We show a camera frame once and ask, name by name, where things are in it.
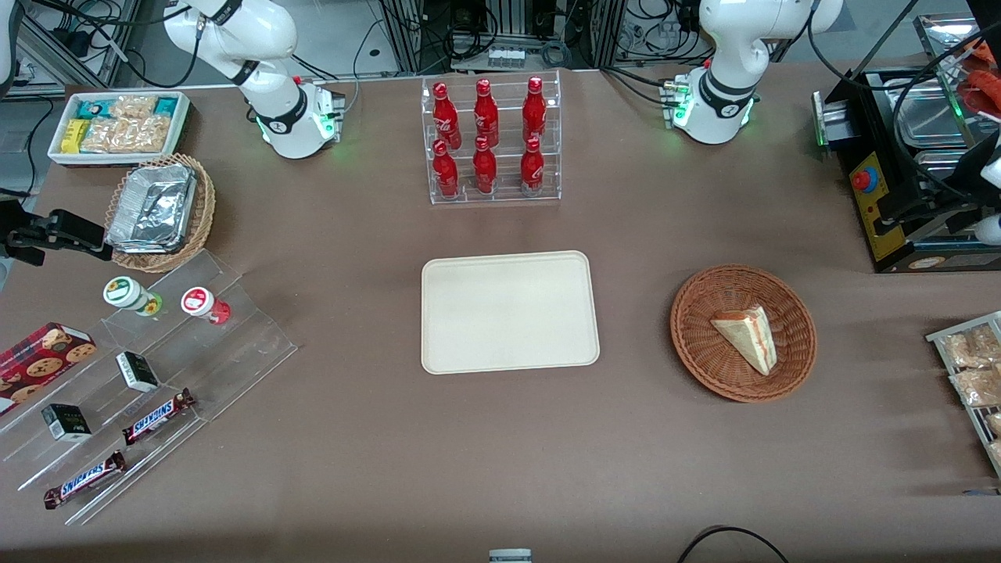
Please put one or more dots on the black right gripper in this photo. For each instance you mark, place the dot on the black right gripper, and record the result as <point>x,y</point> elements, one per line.
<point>66,230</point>

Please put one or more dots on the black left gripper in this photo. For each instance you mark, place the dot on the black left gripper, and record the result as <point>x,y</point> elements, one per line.
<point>976,175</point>

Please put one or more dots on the triangle sandwich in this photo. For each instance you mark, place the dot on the triangle sandwich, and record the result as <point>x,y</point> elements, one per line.
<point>749,338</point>

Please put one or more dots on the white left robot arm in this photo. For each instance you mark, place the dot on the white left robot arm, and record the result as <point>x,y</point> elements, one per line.
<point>723,94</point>

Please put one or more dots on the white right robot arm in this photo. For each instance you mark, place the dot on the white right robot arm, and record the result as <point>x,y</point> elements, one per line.
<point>275,102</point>

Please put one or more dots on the light tan wicker basket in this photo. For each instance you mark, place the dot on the light tan wicker basket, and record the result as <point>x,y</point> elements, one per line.
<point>202,211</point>

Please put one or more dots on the steel tray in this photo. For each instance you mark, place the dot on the steel tray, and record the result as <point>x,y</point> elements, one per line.
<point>938,35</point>

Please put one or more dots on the brown round wicker basket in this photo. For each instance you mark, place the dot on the brown round wicker basket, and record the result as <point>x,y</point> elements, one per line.
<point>704,344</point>

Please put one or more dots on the cream plastic serving tray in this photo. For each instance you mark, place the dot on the cream plastic serving tray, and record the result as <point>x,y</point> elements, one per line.
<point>508,313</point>

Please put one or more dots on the red emergency stop button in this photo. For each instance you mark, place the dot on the red emergency stop button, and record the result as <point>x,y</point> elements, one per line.
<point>864,180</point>

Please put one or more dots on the green lid yogurt cup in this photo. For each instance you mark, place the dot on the green lid yogurt cup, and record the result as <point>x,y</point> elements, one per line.
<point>125,292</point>

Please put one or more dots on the yellow snack bar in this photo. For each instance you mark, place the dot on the yellow snack bar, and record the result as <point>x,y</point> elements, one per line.
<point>75,136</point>

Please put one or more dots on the black food warmer machine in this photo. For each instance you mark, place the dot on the black food warmer machine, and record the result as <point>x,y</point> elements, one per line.
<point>852,133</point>

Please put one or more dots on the stack of foil containers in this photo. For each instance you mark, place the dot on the stack of foil containers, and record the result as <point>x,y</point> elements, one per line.
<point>152,207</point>

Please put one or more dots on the steel food pan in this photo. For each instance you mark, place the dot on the steel food pan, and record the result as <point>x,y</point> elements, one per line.
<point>927,117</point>

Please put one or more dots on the red plaid cookie box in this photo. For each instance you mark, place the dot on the red plaid cookie box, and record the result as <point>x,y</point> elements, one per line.
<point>43,360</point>

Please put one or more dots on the clear cracker bag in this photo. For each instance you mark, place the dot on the clear cracker bag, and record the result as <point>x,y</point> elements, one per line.
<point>129,134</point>
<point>134,106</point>

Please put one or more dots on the clear bag of snacks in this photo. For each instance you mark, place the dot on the clear bag of snacks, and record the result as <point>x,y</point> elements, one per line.
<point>996,453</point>
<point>995,424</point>
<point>977,387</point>
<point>970,346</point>

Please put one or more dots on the teal snack packet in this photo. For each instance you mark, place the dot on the teal snack packet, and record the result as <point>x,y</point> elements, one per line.
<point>95,108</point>
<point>166,106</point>

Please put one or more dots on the small black carton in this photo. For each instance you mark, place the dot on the small black carton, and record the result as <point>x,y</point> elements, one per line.
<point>66,422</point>
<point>138,372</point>

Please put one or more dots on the red lid yogurt cup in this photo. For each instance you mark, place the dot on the red lid yogurt cup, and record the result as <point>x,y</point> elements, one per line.
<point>199,301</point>

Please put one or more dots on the orange red food pieces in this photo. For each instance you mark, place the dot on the orange red food pieces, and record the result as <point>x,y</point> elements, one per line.
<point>987,86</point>

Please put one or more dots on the white rectangular snack bin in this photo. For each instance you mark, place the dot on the white rectangular snack bin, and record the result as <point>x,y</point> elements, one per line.
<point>181,129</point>

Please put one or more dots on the Snickers chocolate bar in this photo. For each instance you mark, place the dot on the Snickers chocolate bar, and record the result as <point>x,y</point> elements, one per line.
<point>84,480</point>
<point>156,417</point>

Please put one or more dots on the clear acrylic stepped stand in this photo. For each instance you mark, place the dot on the clear acrylic stepped stand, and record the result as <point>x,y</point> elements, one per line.
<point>227,352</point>

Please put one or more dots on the red cola bottle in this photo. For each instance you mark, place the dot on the red cola bottle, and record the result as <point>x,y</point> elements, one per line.
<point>486,109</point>
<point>485,170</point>
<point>534,108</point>
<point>445,113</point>
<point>532,170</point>
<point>446,173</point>

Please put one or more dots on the clear acrylic bottle rack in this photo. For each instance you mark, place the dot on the clear acrylic bottle rack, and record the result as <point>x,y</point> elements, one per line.
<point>504,191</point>

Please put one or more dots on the white power strip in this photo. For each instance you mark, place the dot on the white power strip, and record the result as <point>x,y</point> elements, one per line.
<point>506,58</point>

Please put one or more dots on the small grey device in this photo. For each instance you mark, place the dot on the small grey device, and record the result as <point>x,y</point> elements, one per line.
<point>510,556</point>

